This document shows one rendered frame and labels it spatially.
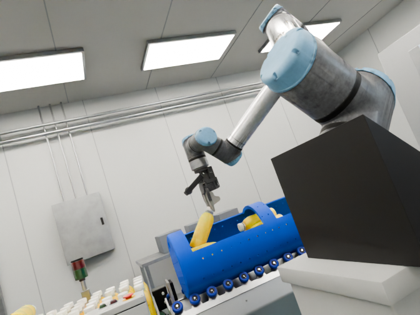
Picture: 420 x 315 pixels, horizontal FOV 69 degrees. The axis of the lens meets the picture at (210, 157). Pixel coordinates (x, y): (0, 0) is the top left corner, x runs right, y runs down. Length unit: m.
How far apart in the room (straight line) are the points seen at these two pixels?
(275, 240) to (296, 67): 0.88
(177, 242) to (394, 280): 0.91
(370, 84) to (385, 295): 0.46
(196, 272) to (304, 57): 0.92
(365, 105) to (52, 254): 4.35
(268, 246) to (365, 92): 0.83
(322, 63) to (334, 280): 0.45
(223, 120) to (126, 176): 1.92
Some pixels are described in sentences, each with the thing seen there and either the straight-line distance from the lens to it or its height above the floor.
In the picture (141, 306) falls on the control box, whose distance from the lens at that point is 1.10.
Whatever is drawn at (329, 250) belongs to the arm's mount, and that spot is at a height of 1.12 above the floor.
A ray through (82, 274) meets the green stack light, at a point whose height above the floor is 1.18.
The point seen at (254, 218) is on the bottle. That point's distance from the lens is 1.51.
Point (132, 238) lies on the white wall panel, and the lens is 4.68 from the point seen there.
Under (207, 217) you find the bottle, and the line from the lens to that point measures 1.43.
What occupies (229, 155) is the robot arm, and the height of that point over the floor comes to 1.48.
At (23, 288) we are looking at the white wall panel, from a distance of 4.78.
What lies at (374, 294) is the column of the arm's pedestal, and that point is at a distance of 0.62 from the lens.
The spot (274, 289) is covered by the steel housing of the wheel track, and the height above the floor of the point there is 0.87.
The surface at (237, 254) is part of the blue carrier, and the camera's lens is 1.35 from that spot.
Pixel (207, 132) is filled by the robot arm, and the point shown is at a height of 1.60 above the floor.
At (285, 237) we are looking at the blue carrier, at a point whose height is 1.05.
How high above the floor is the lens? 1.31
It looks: 8 degrees up
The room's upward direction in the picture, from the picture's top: 19 degrees counter-clockwise
